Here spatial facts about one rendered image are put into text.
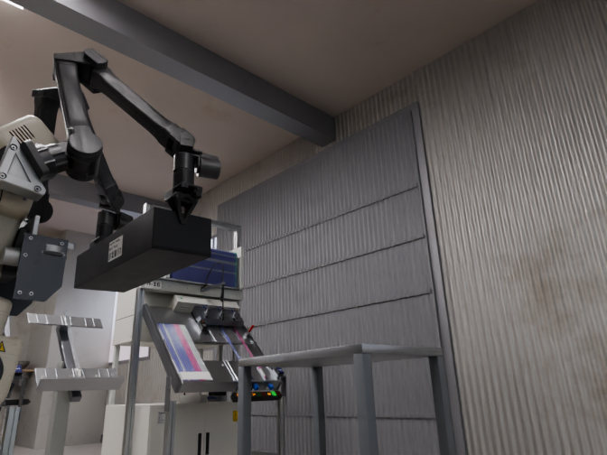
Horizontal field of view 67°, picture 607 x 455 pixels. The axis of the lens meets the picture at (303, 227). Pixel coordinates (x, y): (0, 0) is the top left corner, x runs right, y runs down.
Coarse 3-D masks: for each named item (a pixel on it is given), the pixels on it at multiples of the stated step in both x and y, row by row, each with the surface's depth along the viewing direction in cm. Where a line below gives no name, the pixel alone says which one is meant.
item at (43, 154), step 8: (24, 144) 102; (32, 144) 103; (40, 144) 107; (48, 144) 111; (56, 144) 110; (24, 152) 104; (32, 152) 102; (40, 152) 105; (48, 152) 107; (56, 152) 109; (64, 152) 110; (32, 160) 103; (40, 160) 103; (48, 160) 106; (56, 160) 108; (64, 160) 110; (40, 168) 103; (48, 168) 104; (56, 168) 108; (64, 168) 111; (40, 176) 104; (48, 176) 107
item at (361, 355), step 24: (240, 360) 192; (264, 360) 180; (288, 360) 169; (312, 360) 171; (336, 360) 176; (360, 360) 144; (384, 360) 187; (432, 360) 171; (240, 384) 189; (312, 384) 216; (360, 384) 142; (432, 384) 169; (240, 408) 186; (360, 408) 140; (240, 432) 183; (360, 432) 138
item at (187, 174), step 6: (174, 174) 126; (180, 174) 125; (186, 174) 125; (192, 174) 127; (174, 180) 125; (180, 180) 124; (186, 180) 125; (192, 180) 126; (174, 186) 123; (180, 186) 122; (186, 186) 121; (192, 186) 123; (198, 186) 124; (186, 192) 126
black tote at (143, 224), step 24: (144, 216) 122; (168, 216) 120; (192, 216) 126; (120, 240) 131; (144, 240) 119; (168, 240) 119; (192, 240) 124; (96, 264) 142; (120, 264) 128; (144, 264) 129; (168, 264) 130; (192, 264) 132; (96, 288) 156; (120, 288) 158
